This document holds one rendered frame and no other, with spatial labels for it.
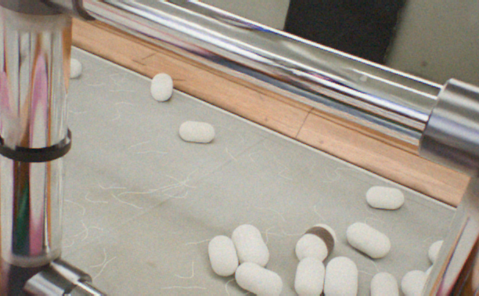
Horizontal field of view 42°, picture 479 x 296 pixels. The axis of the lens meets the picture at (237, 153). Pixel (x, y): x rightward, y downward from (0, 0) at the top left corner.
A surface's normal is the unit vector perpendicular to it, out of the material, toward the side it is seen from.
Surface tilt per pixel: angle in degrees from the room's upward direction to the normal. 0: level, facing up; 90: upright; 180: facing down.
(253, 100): 45
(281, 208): 0
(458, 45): 90
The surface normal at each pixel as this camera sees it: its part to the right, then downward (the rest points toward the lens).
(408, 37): -0.43, 0.37
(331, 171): 0.18, -0.85
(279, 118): -0.23, -0.36
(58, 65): 0.76, 0.43
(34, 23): 0.25, 0.51
